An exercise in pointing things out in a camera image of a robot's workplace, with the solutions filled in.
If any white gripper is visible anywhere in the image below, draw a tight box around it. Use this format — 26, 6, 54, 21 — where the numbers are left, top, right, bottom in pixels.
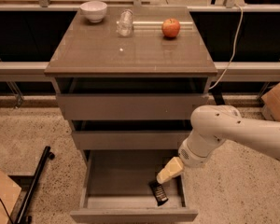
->
156, 140, 208, 184

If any black rxbar chocolate bar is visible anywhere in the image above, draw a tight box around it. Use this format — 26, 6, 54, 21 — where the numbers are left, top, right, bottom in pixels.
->
148, 180, 168, 206

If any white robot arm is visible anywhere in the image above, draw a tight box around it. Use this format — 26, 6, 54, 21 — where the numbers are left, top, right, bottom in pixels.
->
156, 105, 280, 184

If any grey bottom drawer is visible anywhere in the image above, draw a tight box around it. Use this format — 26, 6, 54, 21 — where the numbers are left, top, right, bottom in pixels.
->
70, 149, 198, 224

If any grey drawer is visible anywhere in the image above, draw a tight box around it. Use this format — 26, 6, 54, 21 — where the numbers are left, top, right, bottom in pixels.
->
70, 149, 198, 224
72, 119, 192, 150
57, 77, 208, 120

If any grey middle drawer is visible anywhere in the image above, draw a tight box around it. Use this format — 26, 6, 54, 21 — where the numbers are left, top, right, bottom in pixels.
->
72, 119, 192, 150

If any grey drawer cabinet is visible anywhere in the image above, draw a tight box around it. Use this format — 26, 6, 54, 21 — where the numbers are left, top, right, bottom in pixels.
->
44, 6, 218, 161

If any grey top drawer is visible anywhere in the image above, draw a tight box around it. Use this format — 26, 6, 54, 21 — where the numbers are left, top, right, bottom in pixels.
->
57, 77, 208, 120

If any right cardboard box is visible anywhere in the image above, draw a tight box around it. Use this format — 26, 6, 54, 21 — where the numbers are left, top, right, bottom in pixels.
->
261, 83, 280, 121

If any cardboard box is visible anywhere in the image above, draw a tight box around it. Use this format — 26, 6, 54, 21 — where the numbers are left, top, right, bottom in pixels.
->
0, 169, 21, 224
261, 83, 280, 121

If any red apple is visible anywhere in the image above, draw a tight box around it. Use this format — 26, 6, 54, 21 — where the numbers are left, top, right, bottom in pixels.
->
161, 19, 180, 38

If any clear glass jar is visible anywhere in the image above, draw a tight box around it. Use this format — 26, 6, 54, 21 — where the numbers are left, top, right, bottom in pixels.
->
117, 9, 133, 37

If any black metal bar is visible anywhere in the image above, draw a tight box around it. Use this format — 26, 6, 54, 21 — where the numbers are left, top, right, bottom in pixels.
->
15, 146, 55, 224

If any left cardboard box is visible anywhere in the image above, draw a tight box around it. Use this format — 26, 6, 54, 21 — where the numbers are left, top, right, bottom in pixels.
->
0, 169, 21, 224

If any white ceramic bowl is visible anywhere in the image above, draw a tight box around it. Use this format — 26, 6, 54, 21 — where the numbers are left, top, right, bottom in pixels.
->
79, 1, 107, 22

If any white power cable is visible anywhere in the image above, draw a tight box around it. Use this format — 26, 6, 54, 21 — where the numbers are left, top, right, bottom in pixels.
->
208, 4, 245, 91

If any grey metal rail frame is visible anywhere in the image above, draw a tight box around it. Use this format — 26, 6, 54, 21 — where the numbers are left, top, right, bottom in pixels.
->
0, 62, 280, 82

